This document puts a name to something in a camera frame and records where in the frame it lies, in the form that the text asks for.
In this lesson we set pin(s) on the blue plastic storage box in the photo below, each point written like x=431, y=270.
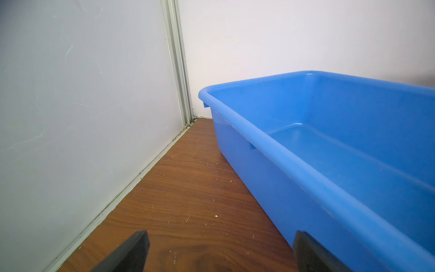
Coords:
x=349, y=160

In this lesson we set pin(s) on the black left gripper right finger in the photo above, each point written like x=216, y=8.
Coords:
x=311, y=256

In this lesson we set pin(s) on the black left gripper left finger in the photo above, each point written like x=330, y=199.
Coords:
x=130, y=256

